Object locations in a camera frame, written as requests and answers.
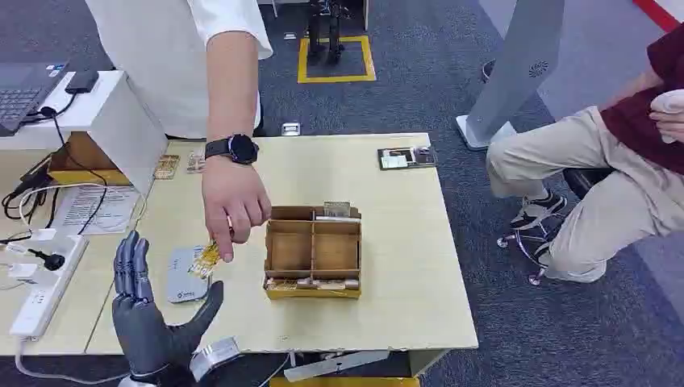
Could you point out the person's left hand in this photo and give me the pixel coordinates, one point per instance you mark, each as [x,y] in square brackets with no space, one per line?
[232,192]

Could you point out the seated person's hand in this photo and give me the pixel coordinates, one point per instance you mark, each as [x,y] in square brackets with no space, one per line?
[670,125]

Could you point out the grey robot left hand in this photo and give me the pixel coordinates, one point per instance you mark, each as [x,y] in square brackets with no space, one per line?
[144,336]

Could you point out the yellow printed card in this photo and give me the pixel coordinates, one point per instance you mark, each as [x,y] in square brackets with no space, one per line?
[203,263]

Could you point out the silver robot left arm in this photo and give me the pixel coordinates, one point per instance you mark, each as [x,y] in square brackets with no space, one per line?
[133,383]

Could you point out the black wristwatch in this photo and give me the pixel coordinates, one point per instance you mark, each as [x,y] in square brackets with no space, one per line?
[243,149]

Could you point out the grey patterned card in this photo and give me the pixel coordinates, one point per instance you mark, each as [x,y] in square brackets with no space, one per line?
[194,163]

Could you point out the grey flat card reader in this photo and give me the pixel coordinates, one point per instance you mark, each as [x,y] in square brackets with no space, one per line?
[181,283]

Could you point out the gold patterned card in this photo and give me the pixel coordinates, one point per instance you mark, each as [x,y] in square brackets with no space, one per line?
[166,167]

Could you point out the large metal floor socket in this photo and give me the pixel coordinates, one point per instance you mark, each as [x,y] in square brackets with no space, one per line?
[290,128]

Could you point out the wooden compartment card box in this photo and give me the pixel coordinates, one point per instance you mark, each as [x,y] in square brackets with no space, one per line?
[312,251]

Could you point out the black stool with chrome base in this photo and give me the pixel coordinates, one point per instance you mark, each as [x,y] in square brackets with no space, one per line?
[585,179]

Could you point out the yellowish card lying flat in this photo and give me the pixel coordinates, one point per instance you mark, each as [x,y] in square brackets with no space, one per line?
[280,285]

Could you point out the upright pale card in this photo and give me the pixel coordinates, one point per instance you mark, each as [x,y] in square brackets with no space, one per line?
[336,209]

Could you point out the white power strip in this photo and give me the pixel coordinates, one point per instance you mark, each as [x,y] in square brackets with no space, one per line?
[42,299]

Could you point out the white card stack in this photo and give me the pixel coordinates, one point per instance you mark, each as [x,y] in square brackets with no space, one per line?
[337,218]

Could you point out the seated person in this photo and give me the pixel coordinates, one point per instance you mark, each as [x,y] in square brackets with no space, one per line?
[604,213]

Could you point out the red floor tape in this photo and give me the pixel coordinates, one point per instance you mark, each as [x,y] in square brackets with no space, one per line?
[657,14]

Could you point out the black plug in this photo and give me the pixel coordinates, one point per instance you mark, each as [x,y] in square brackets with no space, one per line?
[52,261]

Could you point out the white desk shelf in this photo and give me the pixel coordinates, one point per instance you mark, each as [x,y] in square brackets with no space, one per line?
[123,128]

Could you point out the pale card row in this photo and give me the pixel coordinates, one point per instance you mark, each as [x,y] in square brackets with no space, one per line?
[328,284]

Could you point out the white charger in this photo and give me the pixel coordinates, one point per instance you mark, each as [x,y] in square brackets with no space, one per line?
[22,270]

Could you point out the printed paper sheet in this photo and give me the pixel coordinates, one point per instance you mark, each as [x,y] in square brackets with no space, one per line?
[85,208]

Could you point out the wooden box with yellow rim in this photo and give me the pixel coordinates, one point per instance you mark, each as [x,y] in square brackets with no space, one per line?
[88,176]

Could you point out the standing person in white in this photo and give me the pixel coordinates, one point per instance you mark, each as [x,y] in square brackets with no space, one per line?
[155,53]

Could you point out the white floor stand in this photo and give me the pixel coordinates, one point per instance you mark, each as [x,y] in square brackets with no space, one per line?
[521,59]

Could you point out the small metal floor socket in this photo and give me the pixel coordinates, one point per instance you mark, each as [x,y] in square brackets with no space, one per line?
[289,36]

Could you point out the black card tray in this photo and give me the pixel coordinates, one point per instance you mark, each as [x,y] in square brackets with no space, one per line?
[407,158]

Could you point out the black robot legs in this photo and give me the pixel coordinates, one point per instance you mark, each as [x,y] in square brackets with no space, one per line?
[326,32]

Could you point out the black power adapter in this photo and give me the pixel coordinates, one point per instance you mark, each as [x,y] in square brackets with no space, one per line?
[82,81]

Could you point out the yellow floor tape square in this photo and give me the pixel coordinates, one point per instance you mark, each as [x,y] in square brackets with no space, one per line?
[369,59]

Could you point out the dark laptop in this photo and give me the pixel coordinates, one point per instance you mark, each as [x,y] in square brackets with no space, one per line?
[24,93]

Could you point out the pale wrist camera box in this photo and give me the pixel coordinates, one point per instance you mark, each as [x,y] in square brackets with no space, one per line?
[213,355]

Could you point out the grey metal bracket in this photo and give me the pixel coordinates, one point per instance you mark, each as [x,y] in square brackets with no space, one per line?
[336,366]

